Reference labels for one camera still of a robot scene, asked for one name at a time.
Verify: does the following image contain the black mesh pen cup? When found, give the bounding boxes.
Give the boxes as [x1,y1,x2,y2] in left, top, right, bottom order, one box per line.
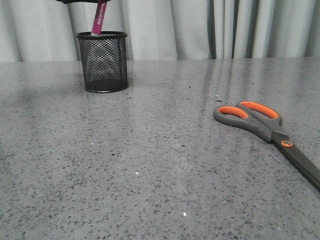
[76,31,129,93]

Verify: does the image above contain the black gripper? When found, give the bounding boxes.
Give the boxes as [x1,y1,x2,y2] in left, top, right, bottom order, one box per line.
[56,0,110,4]

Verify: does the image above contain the grey orange scissors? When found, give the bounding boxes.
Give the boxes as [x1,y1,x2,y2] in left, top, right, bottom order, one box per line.
[213,101,320,190]

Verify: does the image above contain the grey curtain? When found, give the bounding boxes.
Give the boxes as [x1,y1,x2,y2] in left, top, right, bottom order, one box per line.
[0,0,320,62]

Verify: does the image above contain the magenta pen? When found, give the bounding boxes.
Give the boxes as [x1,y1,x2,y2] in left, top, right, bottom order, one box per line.
[90,0,108,36]

